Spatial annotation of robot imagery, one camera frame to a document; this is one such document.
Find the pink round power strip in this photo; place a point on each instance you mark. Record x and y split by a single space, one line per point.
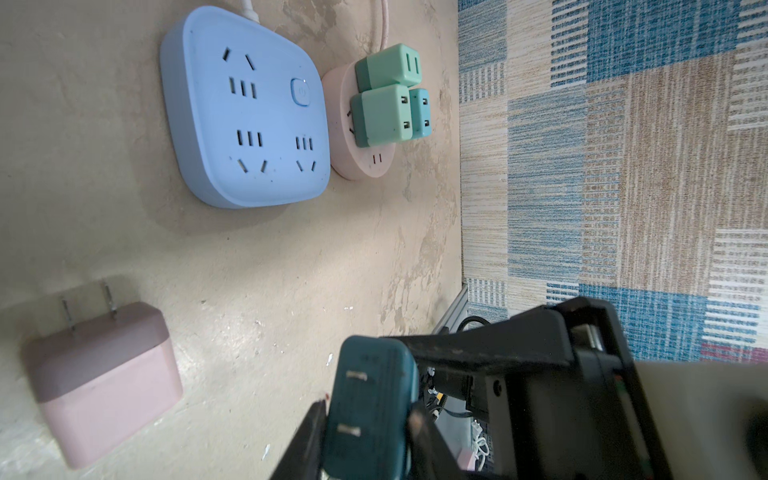
347 159

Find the teal charger adapter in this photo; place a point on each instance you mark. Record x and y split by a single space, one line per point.
420 113

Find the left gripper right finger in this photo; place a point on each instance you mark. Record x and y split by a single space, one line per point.
431 458

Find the blue charger adapter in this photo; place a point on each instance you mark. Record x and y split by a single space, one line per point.
375 384

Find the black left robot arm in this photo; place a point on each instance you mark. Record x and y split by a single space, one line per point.
560 393

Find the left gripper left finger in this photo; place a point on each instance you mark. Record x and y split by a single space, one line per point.
302 459

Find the blue square power strip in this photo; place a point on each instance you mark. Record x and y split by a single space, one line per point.
246 112

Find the green charger adapter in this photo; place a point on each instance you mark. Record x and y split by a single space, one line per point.
397 64
382 116

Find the pink charger adapter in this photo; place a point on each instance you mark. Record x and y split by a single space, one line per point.
100 381

